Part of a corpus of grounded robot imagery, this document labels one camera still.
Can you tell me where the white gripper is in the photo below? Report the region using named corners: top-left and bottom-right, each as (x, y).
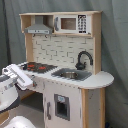
top-left (2, 64), bottom-right (33, 90)

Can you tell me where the toy microwave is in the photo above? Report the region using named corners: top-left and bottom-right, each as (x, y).
top-left (54, 15), bottom-right (91, 34)

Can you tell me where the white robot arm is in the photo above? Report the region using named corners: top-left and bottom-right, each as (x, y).
top-left (0, 64), bottom-right (36, 128)

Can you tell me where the wooden toy kitchen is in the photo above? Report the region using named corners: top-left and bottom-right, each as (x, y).
top-left (20, 11), bottom-right (114, 128)

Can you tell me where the black toy stovetop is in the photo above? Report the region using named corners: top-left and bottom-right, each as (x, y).
top-left (21, 62), bottom-right (55, 73)

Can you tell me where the right red stove knob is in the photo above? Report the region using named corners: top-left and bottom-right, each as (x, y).
top-left (32, 81), bottom-right (37, 88)

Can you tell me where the grey range hood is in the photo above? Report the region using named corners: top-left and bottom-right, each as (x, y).
top-left (24, 16), bottom-right (53, 34)

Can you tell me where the grey toy sink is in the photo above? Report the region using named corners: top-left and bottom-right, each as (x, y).
top-left (52, 68), bottom-right (92, 81)

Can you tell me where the white fridge door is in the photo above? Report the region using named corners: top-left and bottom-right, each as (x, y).
top-left (44, 82), bottom-right (82, 128)

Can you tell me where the black toy faucet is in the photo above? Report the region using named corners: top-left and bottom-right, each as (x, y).
top-left (75, 51), bottom-right (93, 70)

